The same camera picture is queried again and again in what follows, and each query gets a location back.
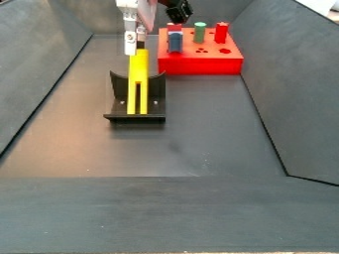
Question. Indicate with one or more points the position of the red square peg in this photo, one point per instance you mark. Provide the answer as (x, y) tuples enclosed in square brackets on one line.
[(174, 27)]

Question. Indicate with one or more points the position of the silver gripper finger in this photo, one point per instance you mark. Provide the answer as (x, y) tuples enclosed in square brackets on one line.
[(130, 38), (140, 37)]

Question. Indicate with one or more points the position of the red peg board fixture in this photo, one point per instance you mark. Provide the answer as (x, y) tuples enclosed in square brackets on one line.
[(200, 59)]

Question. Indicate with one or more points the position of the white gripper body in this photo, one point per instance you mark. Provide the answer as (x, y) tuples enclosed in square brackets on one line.
[(138, 12)]

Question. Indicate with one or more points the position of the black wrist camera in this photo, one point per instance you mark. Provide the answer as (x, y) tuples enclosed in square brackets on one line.
[(178, 10)]

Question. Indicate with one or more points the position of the yellow slotted square-circle object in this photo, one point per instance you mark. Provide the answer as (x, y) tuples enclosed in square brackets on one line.
[(138, 81)]

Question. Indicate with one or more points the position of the blue notched peg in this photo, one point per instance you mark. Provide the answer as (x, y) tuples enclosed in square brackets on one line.
[(175, 42)]

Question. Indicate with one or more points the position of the black curved cradle stand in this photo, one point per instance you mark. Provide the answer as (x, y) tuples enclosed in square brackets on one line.
[(155, 100)]

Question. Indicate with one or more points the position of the green cylinder peg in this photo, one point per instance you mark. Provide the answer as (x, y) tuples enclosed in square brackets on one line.
[(199, 34)]

